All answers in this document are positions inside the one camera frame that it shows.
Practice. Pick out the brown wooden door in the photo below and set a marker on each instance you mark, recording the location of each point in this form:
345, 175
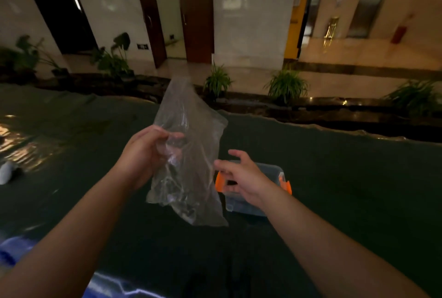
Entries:
150, 14
196, 11

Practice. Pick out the leafy potted plant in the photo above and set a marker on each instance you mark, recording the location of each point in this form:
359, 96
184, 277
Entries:
26, 56

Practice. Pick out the person's right middle finger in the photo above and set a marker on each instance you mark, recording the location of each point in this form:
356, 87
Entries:
240, 155

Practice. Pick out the gold stand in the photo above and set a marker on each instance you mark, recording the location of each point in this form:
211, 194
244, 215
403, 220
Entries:
330, 30

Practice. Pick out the person's right thumb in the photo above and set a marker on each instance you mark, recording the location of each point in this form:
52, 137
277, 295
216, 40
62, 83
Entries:
230, 188

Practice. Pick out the yellow door frame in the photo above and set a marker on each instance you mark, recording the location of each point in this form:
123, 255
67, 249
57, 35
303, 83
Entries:
299, 11

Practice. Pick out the black wall socket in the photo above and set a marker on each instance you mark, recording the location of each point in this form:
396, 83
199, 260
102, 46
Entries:
142, 46

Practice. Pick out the broad-leaf potted plant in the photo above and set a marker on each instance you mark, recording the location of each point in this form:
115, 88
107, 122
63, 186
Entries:
112, 58

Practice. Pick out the glass door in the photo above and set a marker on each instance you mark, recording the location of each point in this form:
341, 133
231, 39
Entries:
371, 1

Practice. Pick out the person's left forearm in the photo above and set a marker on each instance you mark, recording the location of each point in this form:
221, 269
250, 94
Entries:
72, 235

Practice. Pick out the black stone planter ledge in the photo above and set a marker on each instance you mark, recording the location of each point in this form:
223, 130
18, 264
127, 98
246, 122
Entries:
310, 114

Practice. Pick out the grassy green plant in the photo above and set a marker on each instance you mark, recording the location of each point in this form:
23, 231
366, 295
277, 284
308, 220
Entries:
217, 82
414, 96
286, 85

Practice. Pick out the clear plastic bag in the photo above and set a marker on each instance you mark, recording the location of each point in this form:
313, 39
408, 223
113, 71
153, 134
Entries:
193, 128

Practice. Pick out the small white object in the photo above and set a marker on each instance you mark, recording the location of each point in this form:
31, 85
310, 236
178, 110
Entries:
4, 172

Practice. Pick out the person's right forearm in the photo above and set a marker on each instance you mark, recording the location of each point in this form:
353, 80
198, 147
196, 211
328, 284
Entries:
331, 256

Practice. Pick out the dark green table cover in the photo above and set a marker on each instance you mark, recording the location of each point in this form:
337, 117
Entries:
345, 187

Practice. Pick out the blue plastic sheet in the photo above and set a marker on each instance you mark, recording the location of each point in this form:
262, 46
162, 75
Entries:
15, 249

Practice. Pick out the clear box with orange latches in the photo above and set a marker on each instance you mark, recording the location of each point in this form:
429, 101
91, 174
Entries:
273, 174

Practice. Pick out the person's left hand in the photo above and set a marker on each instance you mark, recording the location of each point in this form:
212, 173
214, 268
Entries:
140, 158

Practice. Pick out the dark open doorway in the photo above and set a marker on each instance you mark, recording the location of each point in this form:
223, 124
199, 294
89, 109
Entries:
58, 7

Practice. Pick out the person's left thumb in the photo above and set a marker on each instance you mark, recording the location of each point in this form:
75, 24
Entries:
164, 132

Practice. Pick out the person's right hand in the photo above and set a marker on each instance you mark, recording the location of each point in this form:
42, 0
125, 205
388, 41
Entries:
252, 182

